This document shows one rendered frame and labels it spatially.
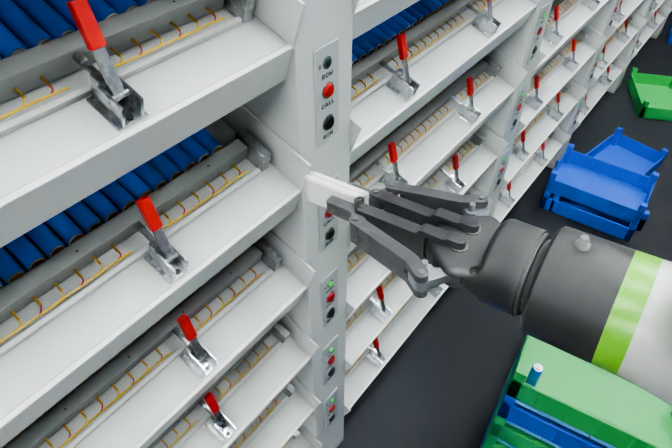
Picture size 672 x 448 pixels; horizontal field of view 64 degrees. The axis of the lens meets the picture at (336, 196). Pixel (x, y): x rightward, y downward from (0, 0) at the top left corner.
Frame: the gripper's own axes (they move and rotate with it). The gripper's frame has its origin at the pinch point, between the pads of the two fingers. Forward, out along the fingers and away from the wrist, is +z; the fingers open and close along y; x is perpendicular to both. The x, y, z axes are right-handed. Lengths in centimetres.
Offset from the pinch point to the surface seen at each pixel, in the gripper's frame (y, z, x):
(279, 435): -1, 17, -62
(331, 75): 9.9, 7.4, 7.3
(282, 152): 4.7, 11.4, -1.2
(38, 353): -26.6, 13.6, -5.8
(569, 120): 148, 11, -66
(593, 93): 188, 12, -73
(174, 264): -12.5, 11.9, -5.6
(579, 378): 36, -24, -56
